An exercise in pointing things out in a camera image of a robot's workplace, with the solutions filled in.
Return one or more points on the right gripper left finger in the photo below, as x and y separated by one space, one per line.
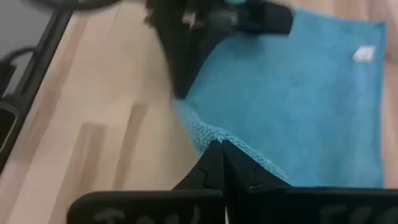
186 205

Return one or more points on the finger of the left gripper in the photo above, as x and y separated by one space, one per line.
189 56

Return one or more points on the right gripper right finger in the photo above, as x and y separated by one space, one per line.
280 205

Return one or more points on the blue microfiber towel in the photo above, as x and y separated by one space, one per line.
295 109

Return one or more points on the black aluminium table frame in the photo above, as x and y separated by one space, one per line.
40 65

